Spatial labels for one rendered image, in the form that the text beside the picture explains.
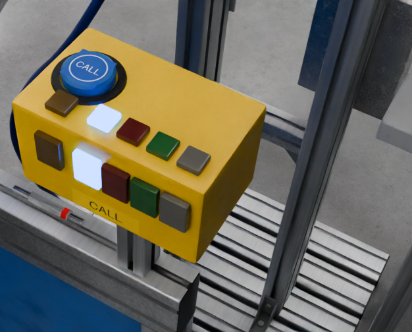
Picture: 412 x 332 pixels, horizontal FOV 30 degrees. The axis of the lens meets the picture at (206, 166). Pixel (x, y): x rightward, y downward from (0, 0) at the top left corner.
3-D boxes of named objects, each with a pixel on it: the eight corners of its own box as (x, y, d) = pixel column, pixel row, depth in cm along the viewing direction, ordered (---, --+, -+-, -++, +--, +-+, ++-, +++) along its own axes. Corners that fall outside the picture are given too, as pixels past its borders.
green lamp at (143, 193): (159, 214, 54) (160, 188, 52) (155, 219, 54) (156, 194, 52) (133, 201, 55) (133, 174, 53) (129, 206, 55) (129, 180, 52)
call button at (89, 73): (126, 77, 57) (126, 60, 56) (97, 110, 55) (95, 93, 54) (82, 57, 58) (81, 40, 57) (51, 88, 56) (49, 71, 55)
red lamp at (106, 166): (131, 199, 55) (131, 174, 53) (126, 205, 55) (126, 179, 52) (105, 187, 56) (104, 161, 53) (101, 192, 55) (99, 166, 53)
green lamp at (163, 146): (180, 145, 53) (181, 139, 52) (167, 163, 52) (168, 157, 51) (158, 135, 53) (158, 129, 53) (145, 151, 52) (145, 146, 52)
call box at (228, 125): (252, 189, 64) (270, 101, 56) (194, 278, 58) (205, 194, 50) (93, 113, 68) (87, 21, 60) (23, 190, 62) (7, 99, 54)
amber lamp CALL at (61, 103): (79, 103, 55) (79, 97, 54) (64, 118, 53) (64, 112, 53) (58, 93, 55) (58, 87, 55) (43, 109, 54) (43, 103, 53)
